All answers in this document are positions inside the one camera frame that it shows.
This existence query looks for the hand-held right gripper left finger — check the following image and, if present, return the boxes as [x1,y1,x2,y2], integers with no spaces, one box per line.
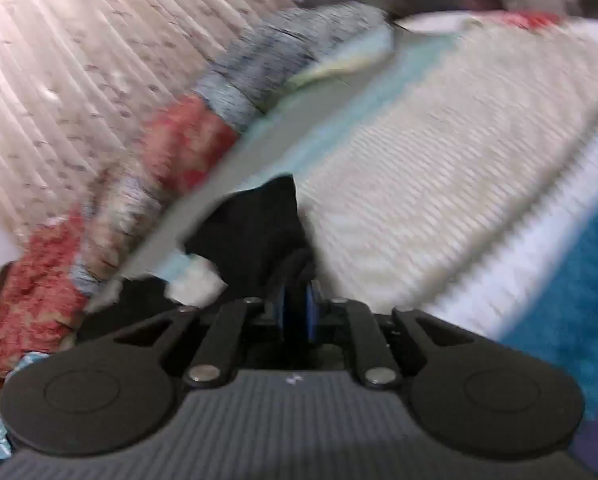
[111,284,287,389]

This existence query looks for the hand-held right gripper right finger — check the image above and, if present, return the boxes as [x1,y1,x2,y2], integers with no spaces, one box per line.
[304,281,484,392]

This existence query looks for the cream teal grey bed quilt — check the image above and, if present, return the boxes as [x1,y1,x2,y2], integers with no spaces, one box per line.
[84,10,598,343]

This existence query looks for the beige pleated curtain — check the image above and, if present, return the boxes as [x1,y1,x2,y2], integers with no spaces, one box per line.
[0,0,307,233]

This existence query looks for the blue fuzzy blanket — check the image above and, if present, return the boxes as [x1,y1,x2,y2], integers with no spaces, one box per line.
[496,200,598,423]

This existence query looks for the red blue floral comforter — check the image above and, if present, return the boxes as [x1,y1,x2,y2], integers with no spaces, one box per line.
[0,2,396,380]

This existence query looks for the black pants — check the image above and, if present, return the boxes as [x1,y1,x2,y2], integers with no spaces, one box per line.
[78,174,326,348]

